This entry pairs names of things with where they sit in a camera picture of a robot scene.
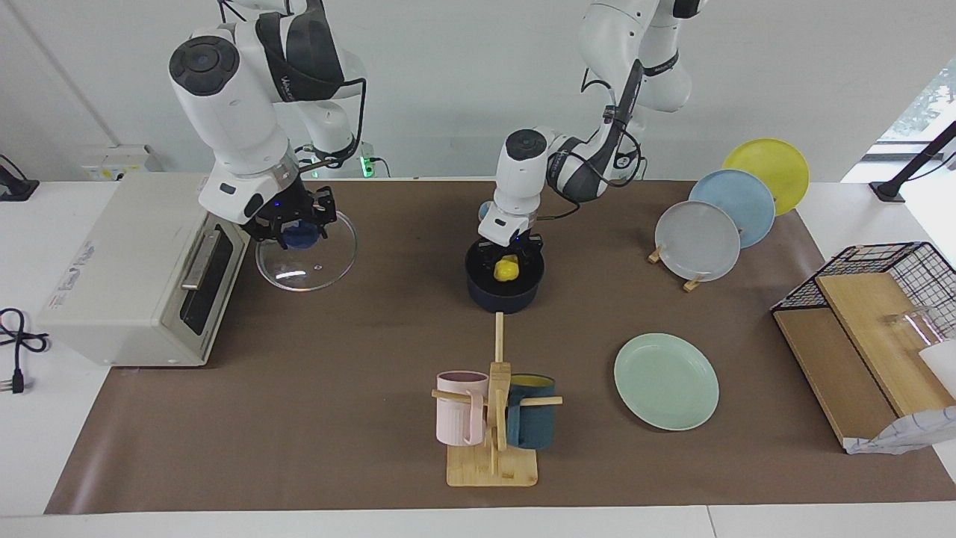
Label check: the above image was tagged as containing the white patterned cloth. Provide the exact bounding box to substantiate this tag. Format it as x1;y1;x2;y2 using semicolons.
844;407;956;455

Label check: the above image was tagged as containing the brown table mat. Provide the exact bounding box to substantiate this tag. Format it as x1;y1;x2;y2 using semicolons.
43;179;956;515

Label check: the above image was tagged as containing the light blue plate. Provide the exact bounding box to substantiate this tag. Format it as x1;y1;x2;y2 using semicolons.
688;169;776;249

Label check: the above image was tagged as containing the black pot purple handle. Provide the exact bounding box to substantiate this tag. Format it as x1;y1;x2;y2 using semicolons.
465;235;545;314

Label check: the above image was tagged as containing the dark teal mug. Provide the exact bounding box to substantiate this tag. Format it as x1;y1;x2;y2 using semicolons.
506;374;556;450

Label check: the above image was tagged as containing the yellow plate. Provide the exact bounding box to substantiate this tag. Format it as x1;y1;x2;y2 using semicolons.
722;138;810;217

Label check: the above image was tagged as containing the black power cord with plug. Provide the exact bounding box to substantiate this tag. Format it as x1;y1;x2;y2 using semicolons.
0;308;52;395

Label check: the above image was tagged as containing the black clamp mount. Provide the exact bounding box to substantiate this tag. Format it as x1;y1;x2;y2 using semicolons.
0;153;40;202

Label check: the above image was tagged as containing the clear glass cup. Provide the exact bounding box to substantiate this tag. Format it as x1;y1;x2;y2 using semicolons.
884;305;938;352

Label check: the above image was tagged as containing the light wooden board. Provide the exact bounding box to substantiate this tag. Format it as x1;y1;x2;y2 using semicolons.
814;272;956;419

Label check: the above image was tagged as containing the white wall socket box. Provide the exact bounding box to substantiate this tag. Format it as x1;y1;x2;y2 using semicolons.
81;144;164;182

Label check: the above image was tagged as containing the cream toaster oven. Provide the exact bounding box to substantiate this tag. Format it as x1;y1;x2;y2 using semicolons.
35;173;255;368

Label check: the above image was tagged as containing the black wire basket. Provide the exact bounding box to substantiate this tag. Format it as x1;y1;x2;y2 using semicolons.
772;241;956;341

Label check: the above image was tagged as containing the pale green plate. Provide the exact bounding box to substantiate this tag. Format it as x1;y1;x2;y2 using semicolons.
614;333;720;432

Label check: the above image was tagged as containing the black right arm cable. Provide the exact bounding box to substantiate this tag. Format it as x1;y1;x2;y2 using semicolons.
299;75;369;178

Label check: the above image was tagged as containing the white container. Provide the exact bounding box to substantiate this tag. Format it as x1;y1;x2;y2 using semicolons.
919;340;956;380

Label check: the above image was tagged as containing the wooden plate rack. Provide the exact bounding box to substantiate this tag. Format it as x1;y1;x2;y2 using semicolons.
647;224;748;293

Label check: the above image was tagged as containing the pink mug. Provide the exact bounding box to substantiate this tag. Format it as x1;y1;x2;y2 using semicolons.
436;371;490;447

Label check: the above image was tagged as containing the grey plate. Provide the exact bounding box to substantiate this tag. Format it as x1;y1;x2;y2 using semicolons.
655;200;742;282

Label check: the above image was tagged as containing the brown wooden board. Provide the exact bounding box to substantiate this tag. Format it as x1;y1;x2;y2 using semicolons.
773;306;901;449

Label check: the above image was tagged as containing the wooden mug tree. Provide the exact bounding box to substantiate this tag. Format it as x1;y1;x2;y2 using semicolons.
431;312;563;488

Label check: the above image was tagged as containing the glass lid blue knob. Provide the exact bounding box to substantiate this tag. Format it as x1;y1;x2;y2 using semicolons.
255;211;359;292

